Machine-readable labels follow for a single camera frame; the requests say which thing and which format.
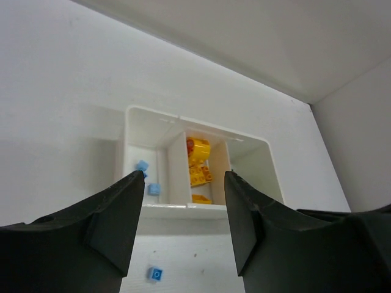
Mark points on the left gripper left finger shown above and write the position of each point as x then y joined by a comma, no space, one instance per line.
85,247

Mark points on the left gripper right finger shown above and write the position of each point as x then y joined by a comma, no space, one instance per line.
279,249

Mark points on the small blue lego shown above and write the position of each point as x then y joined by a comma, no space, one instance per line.
154,274

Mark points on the small blue lego brick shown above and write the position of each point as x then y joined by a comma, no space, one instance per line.
142,166

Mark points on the orange lego brick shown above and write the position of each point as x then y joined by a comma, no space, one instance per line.
200,175

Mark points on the yellow round lego piece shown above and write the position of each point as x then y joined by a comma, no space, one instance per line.
198,149

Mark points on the white three-compartment container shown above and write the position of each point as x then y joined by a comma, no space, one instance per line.
184,162

